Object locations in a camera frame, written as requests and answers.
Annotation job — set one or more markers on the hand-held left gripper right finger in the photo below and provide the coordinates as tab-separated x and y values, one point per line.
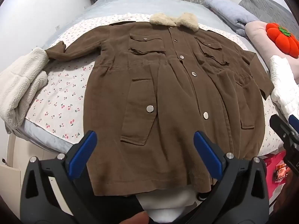
208	154

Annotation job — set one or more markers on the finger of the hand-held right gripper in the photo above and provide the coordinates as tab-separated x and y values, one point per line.
279	126
294	122

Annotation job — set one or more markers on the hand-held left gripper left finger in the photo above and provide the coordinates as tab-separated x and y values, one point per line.
84	151

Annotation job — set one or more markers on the brown coat with fur collar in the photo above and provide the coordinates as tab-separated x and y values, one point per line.
175	86

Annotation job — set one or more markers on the person's left hand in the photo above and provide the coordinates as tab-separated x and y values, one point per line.
136	218

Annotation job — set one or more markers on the pink box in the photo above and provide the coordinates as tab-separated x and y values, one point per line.
271	168

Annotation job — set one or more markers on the white quilted jacket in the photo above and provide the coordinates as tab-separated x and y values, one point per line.
285	84

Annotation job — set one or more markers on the cherry print bed sheet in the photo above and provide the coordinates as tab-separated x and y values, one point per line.
63	93

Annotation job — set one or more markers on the white cloth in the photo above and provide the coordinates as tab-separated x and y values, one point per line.
163	203

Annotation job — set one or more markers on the orange pumpkin plush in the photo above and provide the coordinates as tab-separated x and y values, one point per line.
282	44

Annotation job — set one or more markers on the white fleece garment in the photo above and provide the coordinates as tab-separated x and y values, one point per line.
21	84

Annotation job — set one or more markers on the pink pillow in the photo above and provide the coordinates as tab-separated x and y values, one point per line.
257	35

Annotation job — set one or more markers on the grey quilted pillow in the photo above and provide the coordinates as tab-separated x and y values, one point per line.
264	4

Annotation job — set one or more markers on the folded grey-blue blanket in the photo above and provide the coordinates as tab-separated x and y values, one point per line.
224	11

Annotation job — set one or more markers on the grey bed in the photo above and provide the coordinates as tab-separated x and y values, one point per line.
130	7

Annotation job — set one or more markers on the beige bed frame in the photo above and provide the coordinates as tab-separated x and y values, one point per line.
14	149

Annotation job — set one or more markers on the white wall socket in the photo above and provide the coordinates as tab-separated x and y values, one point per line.
56	27

